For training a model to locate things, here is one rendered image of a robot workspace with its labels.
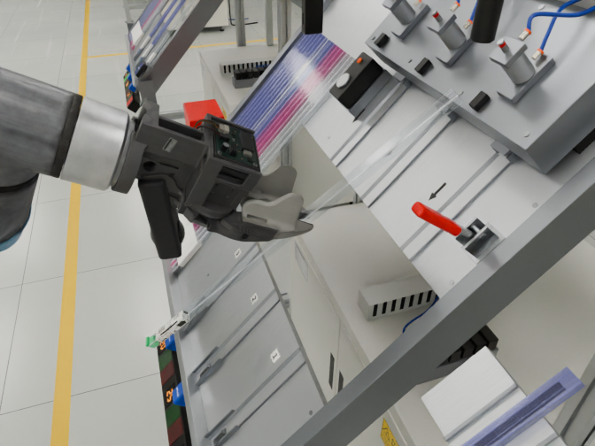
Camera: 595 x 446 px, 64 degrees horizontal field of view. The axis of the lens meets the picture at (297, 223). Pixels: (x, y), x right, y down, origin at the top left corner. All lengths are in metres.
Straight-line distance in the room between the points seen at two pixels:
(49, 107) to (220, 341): 0.45
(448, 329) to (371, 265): 0.60
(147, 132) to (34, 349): 1.57
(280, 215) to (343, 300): 0.55
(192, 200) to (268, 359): 0.29
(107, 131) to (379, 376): 0.35
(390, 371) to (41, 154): 0.38
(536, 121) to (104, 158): 0.38
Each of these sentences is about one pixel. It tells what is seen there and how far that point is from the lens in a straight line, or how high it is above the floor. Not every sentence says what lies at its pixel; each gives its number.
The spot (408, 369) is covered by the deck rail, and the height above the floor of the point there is 0.92.
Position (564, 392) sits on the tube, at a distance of 0.39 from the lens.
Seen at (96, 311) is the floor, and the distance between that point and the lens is 1.99.
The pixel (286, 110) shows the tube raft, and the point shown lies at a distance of 0.89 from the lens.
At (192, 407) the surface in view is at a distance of 0.74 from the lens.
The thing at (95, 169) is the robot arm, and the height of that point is 1.14.
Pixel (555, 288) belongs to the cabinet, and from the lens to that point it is 1.18.
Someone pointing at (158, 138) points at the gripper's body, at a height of 1.16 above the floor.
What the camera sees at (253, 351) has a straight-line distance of 0.69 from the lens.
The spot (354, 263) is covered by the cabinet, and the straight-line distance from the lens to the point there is 1.10.
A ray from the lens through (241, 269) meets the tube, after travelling 0.58.
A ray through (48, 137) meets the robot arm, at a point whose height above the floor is 1.18.
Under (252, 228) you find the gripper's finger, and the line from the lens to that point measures 0.48.
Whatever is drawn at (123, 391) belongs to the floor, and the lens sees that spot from 1.71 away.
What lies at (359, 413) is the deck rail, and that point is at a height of 0.87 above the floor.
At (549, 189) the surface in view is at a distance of 0.52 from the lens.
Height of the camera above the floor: 1.35
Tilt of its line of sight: 37 degrees down
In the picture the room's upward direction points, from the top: straight up
